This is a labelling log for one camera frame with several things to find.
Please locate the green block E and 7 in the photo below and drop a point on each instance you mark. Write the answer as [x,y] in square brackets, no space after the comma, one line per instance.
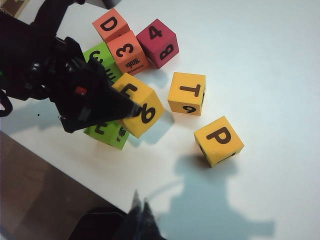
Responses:
[112,141]

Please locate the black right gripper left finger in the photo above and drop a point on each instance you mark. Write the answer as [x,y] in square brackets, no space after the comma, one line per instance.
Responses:
[135,225]

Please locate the yellow block T and 9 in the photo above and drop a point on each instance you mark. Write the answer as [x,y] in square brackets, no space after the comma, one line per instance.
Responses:
[180,102]

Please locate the yellow block P and 3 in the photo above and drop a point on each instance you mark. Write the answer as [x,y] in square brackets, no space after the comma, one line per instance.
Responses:
[225,150]

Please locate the green block D and 3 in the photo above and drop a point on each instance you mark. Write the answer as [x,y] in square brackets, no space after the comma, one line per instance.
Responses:
[100,51]

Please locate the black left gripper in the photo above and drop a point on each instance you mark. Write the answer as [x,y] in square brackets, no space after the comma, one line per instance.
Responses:
[62,75]

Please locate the cream patterned block tray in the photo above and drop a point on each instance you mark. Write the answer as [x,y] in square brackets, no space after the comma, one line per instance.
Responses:
[18,6]

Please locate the yellow block E and alligator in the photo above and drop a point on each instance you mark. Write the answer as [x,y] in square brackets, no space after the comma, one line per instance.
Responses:
[150,97]

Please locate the salmon block D and 2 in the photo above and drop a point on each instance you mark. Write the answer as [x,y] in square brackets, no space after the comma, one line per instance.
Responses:
[120,21]

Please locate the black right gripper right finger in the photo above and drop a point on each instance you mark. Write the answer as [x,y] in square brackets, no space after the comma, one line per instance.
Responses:
[150,227]

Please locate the magenta block 4 and B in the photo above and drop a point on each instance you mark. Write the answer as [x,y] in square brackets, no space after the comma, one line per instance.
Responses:
[156,47]

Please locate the salmon block 3 and xylophone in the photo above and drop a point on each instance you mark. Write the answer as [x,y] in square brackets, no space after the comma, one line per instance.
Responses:
[135,53]

